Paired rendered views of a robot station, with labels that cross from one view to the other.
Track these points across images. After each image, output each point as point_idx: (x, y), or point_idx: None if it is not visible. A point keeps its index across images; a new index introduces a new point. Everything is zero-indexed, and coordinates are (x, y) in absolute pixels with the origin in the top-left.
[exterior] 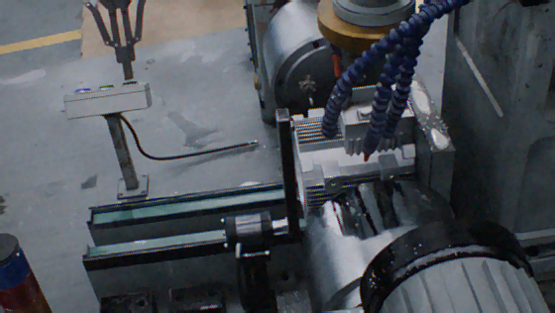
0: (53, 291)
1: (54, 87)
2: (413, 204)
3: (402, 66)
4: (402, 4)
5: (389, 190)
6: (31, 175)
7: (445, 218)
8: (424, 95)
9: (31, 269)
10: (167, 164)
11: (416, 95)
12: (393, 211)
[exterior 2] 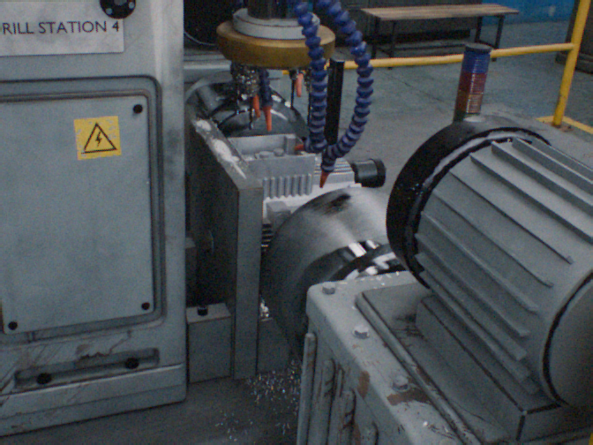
0: None
1: None
2: (226, 89)
3: (242, 8)
4: (246, 9)
5: (244, 90)
6: None
7: (201, 102)
8: (216, 149)
9: (464, 73)
10: None
11: (225, 149)
12: (240, 83)
